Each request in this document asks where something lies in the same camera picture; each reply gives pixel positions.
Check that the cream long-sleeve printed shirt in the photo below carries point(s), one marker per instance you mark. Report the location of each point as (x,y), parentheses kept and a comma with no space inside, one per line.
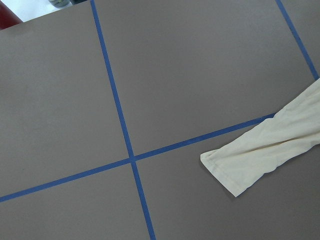
(292,131)

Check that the red fire extinguisher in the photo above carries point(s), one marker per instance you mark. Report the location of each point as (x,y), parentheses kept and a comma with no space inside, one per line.
(7,17)

